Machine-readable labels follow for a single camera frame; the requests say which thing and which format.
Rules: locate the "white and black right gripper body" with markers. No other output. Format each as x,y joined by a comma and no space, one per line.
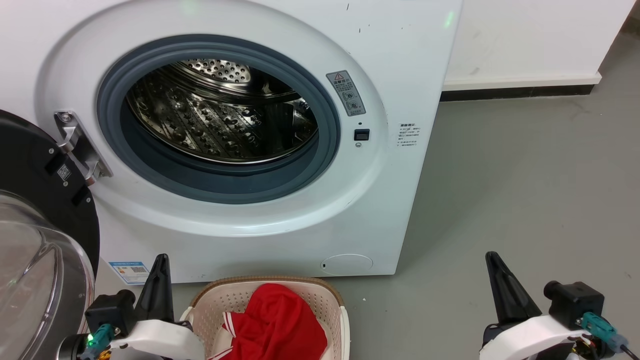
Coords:
525,340

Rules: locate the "red and white garment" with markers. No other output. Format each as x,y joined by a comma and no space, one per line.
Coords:
280,325

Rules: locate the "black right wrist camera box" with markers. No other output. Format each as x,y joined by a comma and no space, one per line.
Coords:
575,302

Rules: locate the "black door latch socket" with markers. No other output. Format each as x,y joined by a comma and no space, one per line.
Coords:
361,134

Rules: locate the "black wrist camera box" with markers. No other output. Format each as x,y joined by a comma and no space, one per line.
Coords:
107,310
575,302

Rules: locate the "blue energy label sticker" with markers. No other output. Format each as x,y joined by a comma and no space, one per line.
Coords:
129,272

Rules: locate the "silver metal door hinge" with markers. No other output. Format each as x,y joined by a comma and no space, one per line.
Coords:
80,150

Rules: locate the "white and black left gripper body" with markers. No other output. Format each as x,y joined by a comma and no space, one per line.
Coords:
160,340

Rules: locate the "round white filter cover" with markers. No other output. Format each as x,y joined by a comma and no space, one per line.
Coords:
347,264

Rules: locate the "grey warning sticker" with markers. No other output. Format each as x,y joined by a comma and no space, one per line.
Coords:
345,93

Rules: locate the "small text sticker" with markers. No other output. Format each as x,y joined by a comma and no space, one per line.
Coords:
409,134

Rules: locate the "stainless steel washing machine drum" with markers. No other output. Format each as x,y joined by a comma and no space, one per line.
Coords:
210,120

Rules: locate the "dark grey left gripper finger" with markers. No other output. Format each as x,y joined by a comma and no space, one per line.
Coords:
157,295

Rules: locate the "black round washer door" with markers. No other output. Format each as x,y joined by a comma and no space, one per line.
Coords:
30,160

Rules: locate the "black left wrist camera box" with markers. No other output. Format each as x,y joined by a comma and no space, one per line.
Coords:
107,310

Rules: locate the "grey rubber door gasket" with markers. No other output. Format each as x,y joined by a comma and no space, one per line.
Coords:
310,170

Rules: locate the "QR code sticker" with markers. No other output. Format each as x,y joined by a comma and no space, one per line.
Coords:
64,173

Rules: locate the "white front-load washing machine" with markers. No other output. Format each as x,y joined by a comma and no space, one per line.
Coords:
390,200

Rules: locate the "cream perforated laundry basket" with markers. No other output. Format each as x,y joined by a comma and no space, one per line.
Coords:
220,302

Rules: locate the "white and black baseboard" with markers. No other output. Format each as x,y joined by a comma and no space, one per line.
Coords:
520,86

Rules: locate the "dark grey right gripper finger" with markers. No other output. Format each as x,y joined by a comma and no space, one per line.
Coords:
510,295

